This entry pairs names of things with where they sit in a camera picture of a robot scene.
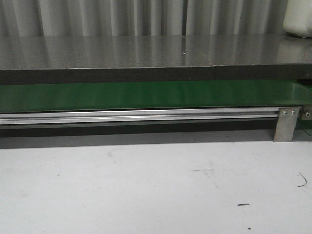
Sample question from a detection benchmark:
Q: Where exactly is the green conveyor belt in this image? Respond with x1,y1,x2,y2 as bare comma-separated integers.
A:
0,80,312,113

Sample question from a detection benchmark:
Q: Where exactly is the dark grey raised platform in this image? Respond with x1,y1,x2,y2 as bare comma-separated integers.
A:
0,34,312,85

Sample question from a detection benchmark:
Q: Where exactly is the grey pleated curtain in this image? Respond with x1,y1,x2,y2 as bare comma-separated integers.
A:
0,0,287,37

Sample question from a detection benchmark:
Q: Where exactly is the white plastic device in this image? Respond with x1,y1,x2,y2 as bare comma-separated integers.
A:
282,0,312,38

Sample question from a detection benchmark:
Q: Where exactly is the steel conveyor support bracket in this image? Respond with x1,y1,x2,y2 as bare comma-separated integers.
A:
273,107,300,142

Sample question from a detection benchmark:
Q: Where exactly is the aluminium conveyor side rail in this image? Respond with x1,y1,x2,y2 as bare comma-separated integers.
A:
0,107,279,126

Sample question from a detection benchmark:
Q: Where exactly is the steel end bracket with bolt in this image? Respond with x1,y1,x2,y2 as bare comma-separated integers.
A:
301,105,312,121

